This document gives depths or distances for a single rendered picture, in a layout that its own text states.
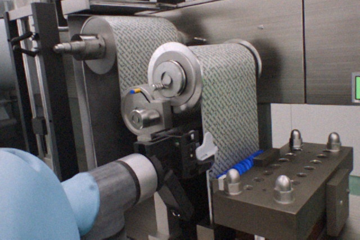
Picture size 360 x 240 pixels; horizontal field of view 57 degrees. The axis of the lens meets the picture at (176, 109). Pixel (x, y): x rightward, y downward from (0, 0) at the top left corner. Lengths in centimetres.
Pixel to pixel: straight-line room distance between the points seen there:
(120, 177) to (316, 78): 58
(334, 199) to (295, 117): 276
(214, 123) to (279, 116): 285
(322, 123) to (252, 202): 282
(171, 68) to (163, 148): 18
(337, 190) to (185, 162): 32
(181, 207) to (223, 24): 58
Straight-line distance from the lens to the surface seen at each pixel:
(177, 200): 60
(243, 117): 82
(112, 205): 48
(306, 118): 345
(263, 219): 63
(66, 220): 17
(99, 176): 48
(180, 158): 58
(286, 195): 62
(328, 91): 90
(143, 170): 52
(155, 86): 67
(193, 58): 66
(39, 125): 89
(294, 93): 93
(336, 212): 76
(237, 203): 64
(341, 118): 336
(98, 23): 88
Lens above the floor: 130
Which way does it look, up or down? 10 degrees down
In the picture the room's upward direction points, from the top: 5 degrees counter-clockwise
